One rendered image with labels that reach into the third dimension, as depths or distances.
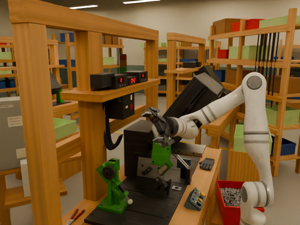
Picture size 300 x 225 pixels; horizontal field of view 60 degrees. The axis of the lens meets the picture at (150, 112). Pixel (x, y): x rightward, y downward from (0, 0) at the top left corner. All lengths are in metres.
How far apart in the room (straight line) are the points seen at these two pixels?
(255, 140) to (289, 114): 3.21
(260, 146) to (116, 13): 11.72
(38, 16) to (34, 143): 0.51
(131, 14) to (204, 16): 3.20
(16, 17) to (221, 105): 0.87
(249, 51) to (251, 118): 3.59
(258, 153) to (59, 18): 0.99
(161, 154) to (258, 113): 0.74
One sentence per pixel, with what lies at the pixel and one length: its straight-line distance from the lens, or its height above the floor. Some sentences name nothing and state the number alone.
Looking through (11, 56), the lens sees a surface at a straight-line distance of 9.33.
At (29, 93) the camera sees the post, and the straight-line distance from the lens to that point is 1.16.
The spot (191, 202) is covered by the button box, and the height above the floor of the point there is 0.94.
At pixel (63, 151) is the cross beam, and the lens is 1.45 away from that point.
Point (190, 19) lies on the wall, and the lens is 10.96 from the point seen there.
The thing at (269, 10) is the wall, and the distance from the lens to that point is 10.47.
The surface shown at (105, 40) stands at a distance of 7.83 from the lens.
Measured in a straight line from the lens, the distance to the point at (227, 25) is 5.36.
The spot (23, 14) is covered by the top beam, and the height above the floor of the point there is 1.88.
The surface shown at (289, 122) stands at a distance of 4.28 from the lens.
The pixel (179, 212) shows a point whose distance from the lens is 1.51.
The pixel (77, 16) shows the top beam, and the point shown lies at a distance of 1.37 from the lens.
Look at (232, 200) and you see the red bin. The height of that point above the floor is 0.88.
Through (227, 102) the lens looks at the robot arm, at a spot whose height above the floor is 1.54.
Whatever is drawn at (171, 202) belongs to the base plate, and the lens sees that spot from 1.59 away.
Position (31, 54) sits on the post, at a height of 1.73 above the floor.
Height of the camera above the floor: 1.73
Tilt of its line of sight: 13 degrees down
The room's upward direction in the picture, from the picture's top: straight up
